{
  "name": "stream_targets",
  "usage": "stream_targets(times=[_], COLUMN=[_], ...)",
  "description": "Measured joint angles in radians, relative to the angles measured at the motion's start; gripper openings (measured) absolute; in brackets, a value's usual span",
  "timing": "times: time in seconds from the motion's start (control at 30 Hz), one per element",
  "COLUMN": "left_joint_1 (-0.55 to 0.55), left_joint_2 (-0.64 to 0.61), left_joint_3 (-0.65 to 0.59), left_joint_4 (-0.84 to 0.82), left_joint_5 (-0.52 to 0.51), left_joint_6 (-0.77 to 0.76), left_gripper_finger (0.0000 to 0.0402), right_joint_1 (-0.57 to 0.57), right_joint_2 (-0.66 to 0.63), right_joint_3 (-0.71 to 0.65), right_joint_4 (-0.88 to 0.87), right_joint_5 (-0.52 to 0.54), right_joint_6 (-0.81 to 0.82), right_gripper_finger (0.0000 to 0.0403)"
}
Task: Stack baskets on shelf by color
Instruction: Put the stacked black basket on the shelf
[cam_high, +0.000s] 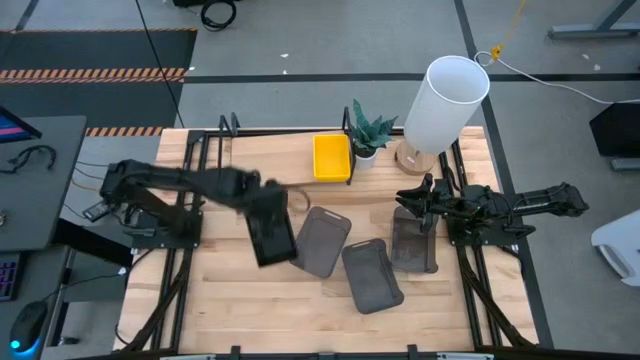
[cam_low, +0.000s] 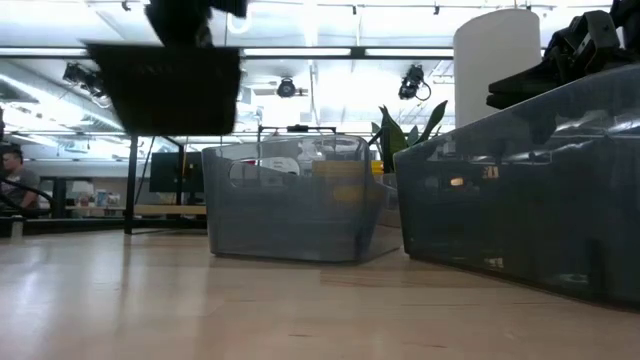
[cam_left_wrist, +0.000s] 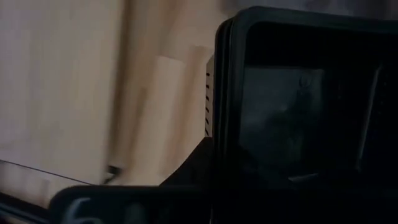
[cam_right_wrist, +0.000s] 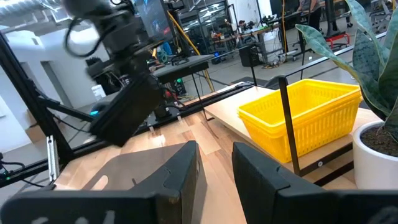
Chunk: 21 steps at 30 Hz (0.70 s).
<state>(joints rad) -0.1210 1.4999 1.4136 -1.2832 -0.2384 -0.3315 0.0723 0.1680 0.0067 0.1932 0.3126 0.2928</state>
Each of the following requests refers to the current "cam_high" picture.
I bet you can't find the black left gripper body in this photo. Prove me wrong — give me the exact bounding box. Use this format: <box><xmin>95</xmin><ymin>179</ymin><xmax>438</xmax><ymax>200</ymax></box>
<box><xmin>237</xmin><ymin>169</ymin><xmax>290</xmax><ymax>216</ymax></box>

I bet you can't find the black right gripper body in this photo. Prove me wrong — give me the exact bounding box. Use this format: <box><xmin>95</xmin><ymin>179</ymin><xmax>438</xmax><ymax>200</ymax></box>
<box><xmin>423</xmin><ymin>179</ymin><xmax>470</xmax><ymax>221</ymax></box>

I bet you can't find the black slotted plastic basket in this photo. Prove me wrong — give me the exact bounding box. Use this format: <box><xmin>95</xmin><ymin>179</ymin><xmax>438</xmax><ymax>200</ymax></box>
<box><xmin>243</xmin><ymin>192</ymin><xmax>300</xmax><ymax>269</ymax></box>

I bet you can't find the grey transparent plastic bin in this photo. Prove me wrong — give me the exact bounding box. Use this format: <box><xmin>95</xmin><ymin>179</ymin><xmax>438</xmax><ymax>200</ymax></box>
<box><xmin>340</xmin><ymin>238</ymin><xmax>406</xmax><ymax>316</ymax></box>
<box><xmin>289</xmin><ymin>205</ymin><xmax>353</xmax><ymax>280</ymax></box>
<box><xmin>390</xmin><ymin>205</ymin><xmax>440</xmax><ymax>275</ymax></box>

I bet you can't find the yellow plastic basket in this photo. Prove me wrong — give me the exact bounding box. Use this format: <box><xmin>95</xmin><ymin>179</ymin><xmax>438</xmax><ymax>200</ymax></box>
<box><xmin>312</xmin><ymin>132</ymin><xmax>353</xmax><ymax>183</ymax></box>

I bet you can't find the green plant in white pot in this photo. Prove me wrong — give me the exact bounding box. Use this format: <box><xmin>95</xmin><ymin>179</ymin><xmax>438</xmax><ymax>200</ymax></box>
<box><xmin>348</xmin><ymin>97</ymin><xmax>399</xmax><ymax>171</ymax></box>

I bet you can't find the white lamp with wooden base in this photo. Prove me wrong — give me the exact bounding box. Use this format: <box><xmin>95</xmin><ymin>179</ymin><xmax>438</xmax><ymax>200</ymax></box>
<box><xmin>393</xmin><ymin>54</ymin><xmax>491</xmax><ymax>177</ymax></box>

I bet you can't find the small black device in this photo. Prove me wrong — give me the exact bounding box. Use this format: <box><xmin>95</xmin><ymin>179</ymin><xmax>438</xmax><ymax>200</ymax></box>
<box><xmin>81</xmin><ymin>199</ymin><xmax>114</xmax><ymax>224</ymax></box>

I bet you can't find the white chair base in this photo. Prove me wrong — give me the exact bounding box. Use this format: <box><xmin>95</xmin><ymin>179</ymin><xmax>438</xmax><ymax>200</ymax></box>
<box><xmin>590</xmin><ymin>208</ymin><xmax>640</xmax><ymax>288</ymax></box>

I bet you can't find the black box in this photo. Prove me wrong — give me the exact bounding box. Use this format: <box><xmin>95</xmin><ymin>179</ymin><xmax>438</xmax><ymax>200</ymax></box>
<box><xmin>588</xmin><ymin>101</ymin><xmax>640</xmax><ymax>159</ymax></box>

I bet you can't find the grey desk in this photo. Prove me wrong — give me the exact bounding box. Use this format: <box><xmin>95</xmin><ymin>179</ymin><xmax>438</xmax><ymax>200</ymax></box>
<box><xmin>0</xmin><ymin>115</ymin><xmax>87</xmax><ymax>252</ymax></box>

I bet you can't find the black mat with hazard stripes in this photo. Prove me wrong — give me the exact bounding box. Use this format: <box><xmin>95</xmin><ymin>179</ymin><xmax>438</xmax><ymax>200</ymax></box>
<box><xmin>0</xmin><ymin>28</ymin><xmax>199</xmax><ymax>132</ymax></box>

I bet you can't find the grey table leg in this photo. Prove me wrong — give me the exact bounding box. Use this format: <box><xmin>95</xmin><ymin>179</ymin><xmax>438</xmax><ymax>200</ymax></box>
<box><xmin>547</xmin><ymin>0</ymin><xmax>640</xmax><ymax>41</ymax></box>

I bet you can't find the black computer mouse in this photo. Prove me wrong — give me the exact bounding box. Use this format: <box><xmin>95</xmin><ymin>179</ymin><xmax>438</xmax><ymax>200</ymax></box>
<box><xmin>8</xmin><ymin>298</ymin><xmax>50</xmax><ymax>354</ymax></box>

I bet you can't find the computer monitor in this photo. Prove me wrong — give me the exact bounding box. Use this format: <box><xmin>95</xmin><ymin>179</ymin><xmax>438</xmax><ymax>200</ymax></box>
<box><xmin>0</xmin><ymin>106</ymin><xmax>43</xmax><ymax>145</ymax></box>

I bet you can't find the black keyboard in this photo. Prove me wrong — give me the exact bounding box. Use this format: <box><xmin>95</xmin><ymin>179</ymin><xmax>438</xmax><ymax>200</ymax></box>
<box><xmin>0</xmin><ymin>253</ymin><xmax>22</xmax><ymax>303</ymax></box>

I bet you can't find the wooden shelf with black frame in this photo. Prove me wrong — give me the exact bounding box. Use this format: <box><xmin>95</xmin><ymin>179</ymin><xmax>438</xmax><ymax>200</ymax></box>
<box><xmin>215</xmin><ymin>106</ymin><xmax>357</xmax><ymax>195</ymax></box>

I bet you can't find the black aluminium table frame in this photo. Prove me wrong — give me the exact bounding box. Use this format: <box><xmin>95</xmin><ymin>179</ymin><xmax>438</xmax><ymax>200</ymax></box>
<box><xmin>114</xmin><ymin>127</ymin><xmax>556</xmax><ymax>360</ymax></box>

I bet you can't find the yellow cable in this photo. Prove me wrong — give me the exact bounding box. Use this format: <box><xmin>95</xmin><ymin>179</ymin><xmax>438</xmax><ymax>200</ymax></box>
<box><xmin>489</xmin><ymin>0</ymin><xmax>529</xmax><ymax>61</ymax></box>

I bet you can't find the white floor cable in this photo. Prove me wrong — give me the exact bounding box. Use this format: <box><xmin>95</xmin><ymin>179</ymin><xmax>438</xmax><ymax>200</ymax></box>
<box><xmin>473</xmin><ymin>49</ymin><xmax>640</xmax><ymax>106</ymax></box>

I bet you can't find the thin black floor cable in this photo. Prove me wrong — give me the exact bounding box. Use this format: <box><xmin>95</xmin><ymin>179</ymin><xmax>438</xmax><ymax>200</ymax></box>
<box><xmin>133</xmin><ymin>0</ymin><xmax>186</xmax><ymax>130</ymax></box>

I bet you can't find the coiled black cable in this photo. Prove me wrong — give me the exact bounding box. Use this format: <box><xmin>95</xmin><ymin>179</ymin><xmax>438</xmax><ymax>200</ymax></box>
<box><xmin>199</xmin><ymin>0</ymin><xmax>238</xmax><ymax>32</ymax></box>

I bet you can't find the black looped cable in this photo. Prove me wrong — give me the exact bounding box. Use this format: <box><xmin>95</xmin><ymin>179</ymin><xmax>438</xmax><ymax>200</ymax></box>
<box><xmin>0</xmin><ymin>144</ymin><xmax>58</xmax><ymax>176</ymax></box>

